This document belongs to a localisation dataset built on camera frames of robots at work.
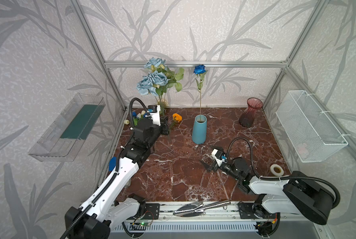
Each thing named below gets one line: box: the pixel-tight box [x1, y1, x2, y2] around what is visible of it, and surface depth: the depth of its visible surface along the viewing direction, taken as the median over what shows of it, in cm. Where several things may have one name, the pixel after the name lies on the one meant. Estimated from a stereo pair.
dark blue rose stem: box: [193, 64, 208, 123], surface depth 84 cm
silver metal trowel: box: [173, 201, 231, 218], surface depth 75 cm
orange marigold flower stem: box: [170, 112, 183, 129], surface depth 112 cm
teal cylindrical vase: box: [191, 114, 208, 145], surface depth 92 cm
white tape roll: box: [270, 163, 285, 177], surface depth 90 cm
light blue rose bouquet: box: [136, 57, 184, 117], surface depth 61 cm
